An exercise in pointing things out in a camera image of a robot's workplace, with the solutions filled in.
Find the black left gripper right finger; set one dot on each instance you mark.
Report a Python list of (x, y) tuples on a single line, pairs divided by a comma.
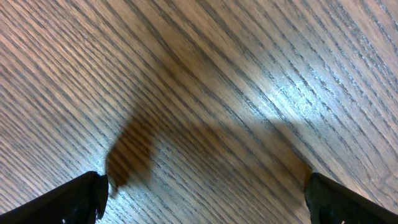
[(330, 202)]

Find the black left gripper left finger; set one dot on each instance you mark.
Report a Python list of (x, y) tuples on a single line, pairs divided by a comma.
[(81, 200)]

